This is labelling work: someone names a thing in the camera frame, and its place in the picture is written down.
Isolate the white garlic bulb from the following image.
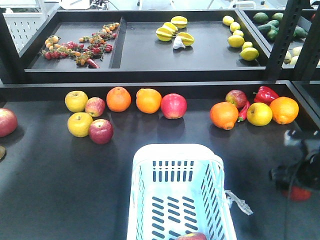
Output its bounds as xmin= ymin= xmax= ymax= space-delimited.
xmin=172 ymin=36 xmax=186 ymax=50

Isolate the clear plastic tag strip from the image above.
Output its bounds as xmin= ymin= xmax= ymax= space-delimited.
xmin=224 ymin=190 xmax=254 ymax=216

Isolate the yellow apple back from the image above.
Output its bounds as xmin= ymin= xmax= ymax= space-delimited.
xmin=64 ymin=90 xmax=88 ymax=113

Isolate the dark red apple left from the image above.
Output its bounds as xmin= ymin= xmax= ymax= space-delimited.
xmin=88 ymin=119 xmax=114 ymax=145

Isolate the orange back far left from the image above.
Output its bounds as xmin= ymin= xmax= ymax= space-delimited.
xmin=106 ymin=86 xmax=132 ymax=112

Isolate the light blue plastic basket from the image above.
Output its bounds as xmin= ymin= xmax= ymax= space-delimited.
xmin=126 ymin=143 xmax=237 ymax=240

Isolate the orange of group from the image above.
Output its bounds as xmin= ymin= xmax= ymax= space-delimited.
xmin=269 ymin=96 xmax=299 ymax=125
xmin=209 ymin=101 xmax=239 ymax=130

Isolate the dark red apple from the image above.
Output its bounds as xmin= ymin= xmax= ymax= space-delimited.
xmin=225 ymin=89 xmax=248 ymax=109
xmin=88 ymin=119 xmax=114 ymax=145

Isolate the yellow starfruit top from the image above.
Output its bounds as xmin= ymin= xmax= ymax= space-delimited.
xmin=170 ymin=15 xmax=188 ymax=29

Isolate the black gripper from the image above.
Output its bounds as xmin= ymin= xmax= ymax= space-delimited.
xmin=268 ymin=130 xmax=320 ymax=192

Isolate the red bell pepper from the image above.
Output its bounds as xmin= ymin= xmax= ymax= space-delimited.
xmin=253 ymin=86 xmax=279 ymax=106

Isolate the black wooden display stand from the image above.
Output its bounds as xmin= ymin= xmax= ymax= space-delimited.
xmin=0 ymin=10 xmax=320 ymax=240

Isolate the dark red apple behind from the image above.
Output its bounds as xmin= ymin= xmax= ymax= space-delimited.
xmin=225 ymin=89 xmax=248 ymax=109

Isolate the cherry tomato vine cluster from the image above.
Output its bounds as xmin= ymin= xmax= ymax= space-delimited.
xmin=39 ymin=22 xmax=120 ymax=69

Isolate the brown round object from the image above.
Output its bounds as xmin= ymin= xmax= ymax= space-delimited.
xmin=0 ymin=145 xmax=7 ymax=161

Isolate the yellow apple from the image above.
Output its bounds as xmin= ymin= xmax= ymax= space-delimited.
xmin=67 ymin=112 xmax=93 ymax=138
xmin=64 ymin=90 xmax=88 ymax=113

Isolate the red chili pepper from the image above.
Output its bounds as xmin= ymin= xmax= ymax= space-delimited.
xmin=237 ymin=100 xmax=251 ymax=123

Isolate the yellow orange fruit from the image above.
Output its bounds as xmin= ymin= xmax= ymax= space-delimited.
xmin=246 ymin=102 xmax=273 ymax=127

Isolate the orange right of group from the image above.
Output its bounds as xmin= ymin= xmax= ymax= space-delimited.
xmin=269 ymin=96 xmax=299 ymax=125

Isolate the small pink apple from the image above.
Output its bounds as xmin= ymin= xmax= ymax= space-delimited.
xmin=85 ymin=97 xmax=106 ymax=118

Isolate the yellow apple front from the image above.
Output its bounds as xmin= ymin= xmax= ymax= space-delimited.
xmin=67 ymin=112 xmax=93 ymax=138

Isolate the orange left of group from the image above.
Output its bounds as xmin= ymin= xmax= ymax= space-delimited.
xmin=209 ymin=101 xmax=239 ymax=130

